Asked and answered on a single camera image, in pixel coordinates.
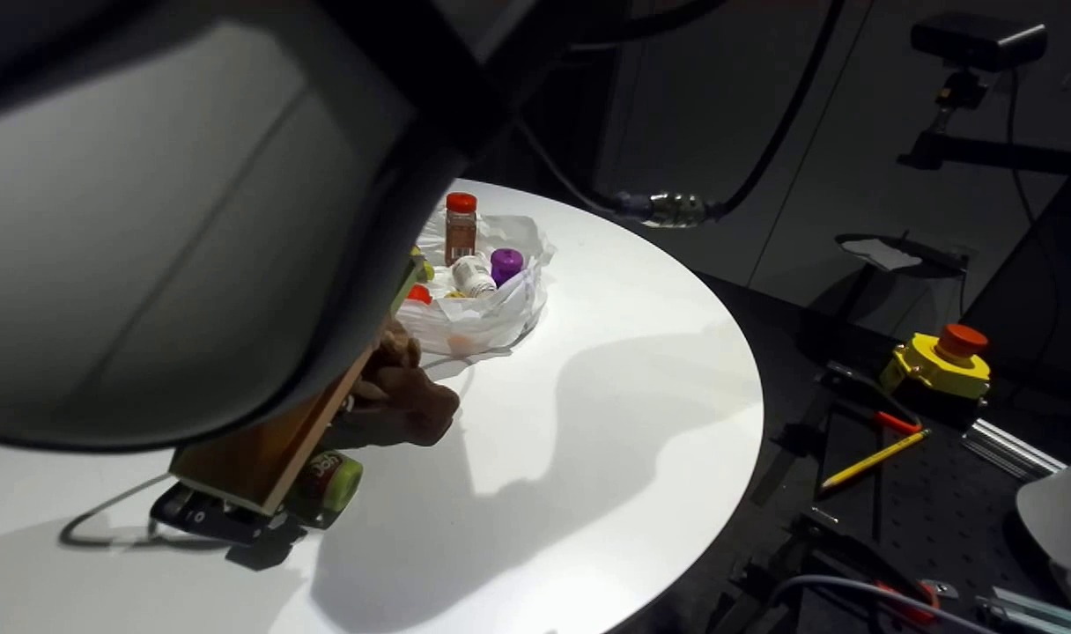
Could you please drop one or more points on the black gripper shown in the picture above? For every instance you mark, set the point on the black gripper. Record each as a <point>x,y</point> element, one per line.
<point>214,513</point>

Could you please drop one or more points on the green play-doh tub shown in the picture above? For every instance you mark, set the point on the green play-doh tub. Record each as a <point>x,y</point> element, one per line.
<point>334,480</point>

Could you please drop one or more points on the brown plush toy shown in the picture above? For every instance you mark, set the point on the brown plush toy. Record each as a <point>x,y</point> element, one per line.
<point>408,400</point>

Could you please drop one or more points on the small purple plastic bottle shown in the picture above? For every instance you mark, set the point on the small purple plastic bottle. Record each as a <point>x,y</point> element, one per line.
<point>504,266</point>

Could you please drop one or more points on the brown spice bottle red cap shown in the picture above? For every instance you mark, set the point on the brown spice bottle red cap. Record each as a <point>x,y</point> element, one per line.
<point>463,231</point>

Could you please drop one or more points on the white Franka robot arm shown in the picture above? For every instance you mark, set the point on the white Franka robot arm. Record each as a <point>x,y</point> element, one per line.
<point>186,212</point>

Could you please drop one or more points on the clear white plastic bag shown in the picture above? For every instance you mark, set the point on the clear white plastic bag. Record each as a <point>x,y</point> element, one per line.
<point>495,311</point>

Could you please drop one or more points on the yellow pencil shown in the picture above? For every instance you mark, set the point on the yellow pencil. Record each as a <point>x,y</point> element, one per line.
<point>875,460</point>

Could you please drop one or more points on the white paper sheet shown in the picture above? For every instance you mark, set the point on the white paper sheet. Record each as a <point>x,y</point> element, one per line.
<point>890,252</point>

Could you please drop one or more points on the yellow emergency stop button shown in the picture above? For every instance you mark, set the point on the yellow emergency stop button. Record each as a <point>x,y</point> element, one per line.
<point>938,361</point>

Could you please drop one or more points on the white rounded housing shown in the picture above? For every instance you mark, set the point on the white rounded housing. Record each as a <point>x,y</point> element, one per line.
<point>1061,516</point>

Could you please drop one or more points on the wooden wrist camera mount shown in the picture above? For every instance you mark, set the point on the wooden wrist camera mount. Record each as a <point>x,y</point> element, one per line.
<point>274,443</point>

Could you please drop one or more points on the aluminium profile rail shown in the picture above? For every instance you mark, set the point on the aluminium profile rail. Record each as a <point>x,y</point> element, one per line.
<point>1015,449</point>

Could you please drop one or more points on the black camera on stand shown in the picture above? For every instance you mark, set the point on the black camera on stand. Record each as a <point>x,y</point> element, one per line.
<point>978,41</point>

